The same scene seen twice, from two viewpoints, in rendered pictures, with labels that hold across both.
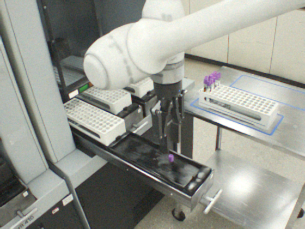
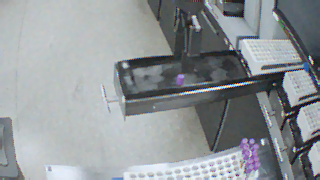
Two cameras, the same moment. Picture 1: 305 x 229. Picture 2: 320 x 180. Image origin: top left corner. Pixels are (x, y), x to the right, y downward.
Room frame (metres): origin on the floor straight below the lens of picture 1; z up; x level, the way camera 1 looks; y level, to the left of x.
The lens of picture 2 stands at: (1.02, -0.83, 1.66)
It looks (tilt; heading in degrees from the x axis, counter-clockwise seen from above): 46 degrees down; 119
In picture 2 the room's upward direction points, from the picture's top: 6 degrees clockwise
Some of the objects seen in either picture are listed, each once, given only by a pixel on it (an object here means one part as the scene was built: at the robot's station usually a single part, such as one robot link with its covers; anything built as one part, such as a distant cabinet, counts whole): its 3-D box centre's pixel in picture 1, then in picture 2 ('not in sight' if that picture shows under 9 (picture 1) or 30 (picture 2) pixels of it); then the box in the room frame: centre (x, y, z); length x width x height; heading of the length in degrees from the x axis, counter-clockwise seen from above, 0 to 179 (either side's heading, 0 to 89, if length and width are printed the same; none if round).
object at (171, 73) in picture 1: (166, 68); not in sight; (0.64, -0.05, 1.12); 0.09 x 0.09 x 0.06
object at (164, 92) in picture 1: (168, 93); (188, 6); (0.64, -0.05, 1.05); 0.08 x 0.07 x 0.09; 138
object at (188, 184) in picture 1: (124, 149); (237, 72); (0.74, 0.10, 0.78); 0.73 x 0.14 x 0.09; 48
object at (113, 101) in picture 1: (99, 95); (312, 85); (1.04, 0.22, 0.83); 0.30 x 0.10 x 0.06; 48
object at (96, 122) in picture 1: (89, 120); (279, 56); (0.86, 0.24, 0.83); 0.30 x 0.10 x 0.06; 48
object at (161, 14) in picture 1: (161, 29); not in sight; (0.63, -0.04, 1.23); 0.13 x 0.11 x 0.16; 141
